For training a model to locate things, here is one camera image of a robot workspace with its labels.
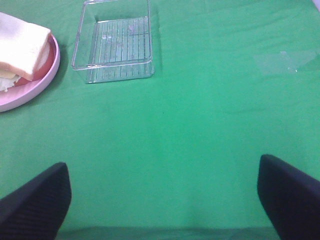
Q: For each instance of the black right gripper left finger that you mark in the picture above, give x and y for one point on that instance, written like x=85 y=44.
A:
x=37 y=209

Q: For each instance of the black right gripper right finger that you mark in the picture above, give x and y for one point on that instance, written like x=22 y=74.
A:
x=290 y=198

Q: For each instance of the green lettuce leaf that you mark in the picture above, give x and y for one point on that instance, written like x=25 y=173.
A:
x=6 y=83

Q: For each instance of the yellow cheese slice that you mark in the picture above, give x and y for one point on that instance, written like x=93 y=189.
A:
x=6 y=74

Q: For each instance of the toast bread slice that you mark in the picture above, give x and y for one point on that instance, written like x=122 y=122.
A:
x=21 y=45
x=45 y=62

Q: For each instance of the pink round plate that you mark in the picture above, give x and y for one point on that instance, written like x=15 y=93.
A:
x=19 y=95

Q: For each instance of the green tablecloth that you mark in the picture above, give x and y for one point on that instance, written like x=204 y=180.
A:
x=182 y=148

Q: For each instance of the clear right plastic container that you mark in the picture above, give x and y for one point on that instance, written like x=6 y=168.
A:
x=114 y=41

